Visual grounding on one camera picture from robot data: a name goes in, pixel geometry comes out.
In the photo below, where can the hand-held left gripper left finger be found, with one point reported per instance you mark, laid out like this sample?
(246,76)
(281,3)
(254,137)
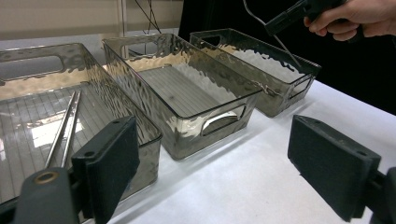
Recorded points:
(112,165)

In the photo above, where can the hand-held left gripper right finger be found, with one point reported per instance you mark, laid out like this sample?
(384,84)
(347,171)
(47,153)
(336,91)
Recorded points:
(330,165)

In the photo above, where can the clear grey plastic bin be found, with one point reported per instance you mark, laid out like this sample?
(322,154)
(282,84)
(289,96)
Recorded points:
(31,124)
(267,65)
(186,90)

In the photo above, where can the metal chopstick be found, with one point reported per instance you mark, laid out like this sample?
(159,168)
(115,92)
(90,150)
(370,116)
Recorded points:
(60,130)
(72,130)

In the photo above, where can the black curtain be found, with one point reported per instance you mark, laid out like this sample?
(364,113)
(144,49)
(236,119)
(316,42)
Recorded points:
(358,71)

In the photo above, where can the white table cover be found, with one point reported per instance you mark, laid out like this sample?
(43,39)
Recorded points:
(249,174)

